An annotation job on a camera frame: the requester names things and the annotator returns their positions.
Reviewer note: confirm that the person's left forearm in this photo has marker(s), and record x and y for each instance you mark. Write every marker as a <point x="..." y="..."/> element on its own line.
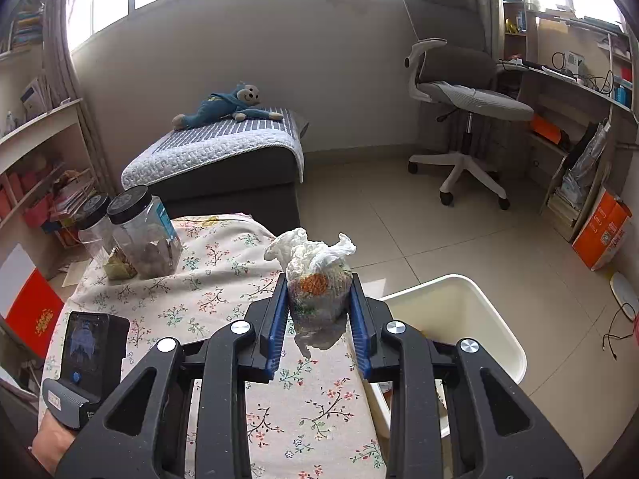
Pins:
<point x="50" y="444"/>

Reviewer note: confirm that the floral tablecloth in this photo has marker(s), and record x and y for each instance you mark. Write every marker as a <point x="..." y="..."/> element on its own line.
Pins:
<point x="214" y="284"/>

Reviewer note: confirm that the white desktop device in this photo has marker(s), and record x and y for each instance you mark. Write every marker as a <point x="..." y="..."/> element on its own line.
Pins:
<point x="574" y="62"/>

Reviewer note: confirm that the yellow toy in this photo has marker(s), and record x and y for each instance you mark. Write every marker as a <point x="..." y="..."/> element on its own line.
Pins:
<point x="510" y="26"/>

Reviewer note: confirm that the red flat box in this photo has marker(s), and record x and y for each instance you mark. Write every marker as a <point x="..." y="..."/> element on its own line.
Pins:
<point x="37" y="309"/>

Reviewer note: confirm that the clear bag with white tissue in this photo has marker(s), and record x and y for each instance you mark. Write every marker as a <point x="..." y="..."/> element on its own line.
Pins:
<point x="314" y="284"/>

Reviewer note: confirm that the wooden desk with shelves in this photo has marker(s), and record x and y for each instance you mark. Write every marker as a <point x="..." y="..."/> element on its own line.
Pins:
<point x="559" y="85"/>

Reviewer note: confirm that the clear jar with blue label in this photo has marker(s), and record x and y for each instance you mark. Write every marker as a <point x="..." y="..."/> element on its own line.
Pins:
<point x="150" y="239"/>

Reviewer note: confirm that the white bookshelf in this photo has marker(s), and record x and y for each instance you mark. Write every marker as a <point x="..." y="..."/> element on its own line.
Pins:
<point x="35" y="124"/>

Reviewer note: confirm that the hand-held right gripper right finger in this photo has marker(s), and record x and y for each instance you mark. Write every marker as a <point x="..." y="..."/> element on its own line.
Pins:
<point x="357" y="329"/>

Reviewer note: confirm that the grey office chair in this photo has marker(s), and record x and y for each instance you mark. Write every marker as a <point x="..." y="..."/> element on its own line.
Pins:
<point x="459" y="65"/>

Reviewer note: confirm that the blue plush monkey toy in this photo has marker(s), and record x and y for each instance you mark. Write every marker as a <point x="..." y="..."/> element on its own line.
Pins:
<point x="214" y="107"/>

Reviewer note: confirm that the white plastic bin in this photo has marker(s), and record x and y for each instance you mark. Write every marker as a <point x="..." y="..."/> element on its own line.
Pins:
<point x="479" y="319"/>

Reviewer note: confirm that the white round scale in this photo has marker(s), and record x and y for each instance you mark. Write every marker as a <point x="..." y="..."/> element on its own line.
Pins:
<point x="626" y="294"/>

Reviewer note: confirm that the clear jar with black lid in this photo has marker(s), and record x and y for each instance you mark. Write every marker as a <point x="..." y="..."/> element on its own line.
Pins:
<point x="92" y="224"/>

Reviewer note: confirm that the grey folded umbrella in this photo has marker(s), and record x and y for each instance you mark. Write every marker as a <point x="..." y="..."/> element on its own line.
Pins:
<point x="589" y="154"/>

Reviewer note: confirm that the orange and white cardboard box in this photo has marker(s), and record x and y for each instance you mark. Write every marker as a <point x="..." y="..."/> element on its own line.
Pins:
<point x="599" y="234"/>

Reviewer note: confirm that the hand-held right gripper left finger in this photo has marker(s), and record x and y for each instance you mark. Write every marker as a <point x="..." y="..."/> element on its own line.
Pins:
<point x="277" y="329"/>

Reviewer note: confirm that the dark grey ottoman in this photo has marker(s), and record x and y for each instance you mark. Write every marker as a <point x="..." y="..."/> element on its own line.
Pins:
<point x="224" y="194"/>

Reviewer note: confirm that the orange flat box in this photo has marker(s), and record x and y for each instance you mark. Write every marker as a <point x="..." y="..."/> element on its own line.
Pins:
<point x="545" y="129"/>

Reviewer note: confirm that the stack of books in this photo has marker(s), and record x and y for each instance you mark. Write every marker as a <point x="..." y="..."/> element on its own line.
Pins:
<point x="564" y="209"/>

